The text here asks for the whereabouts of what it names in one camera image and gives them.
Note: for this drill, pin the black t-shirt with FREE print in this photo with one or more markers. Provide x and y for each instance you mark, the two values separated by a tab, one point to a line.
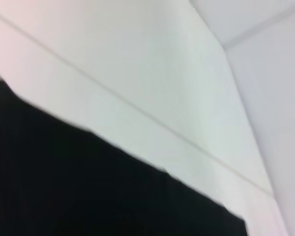
64	184

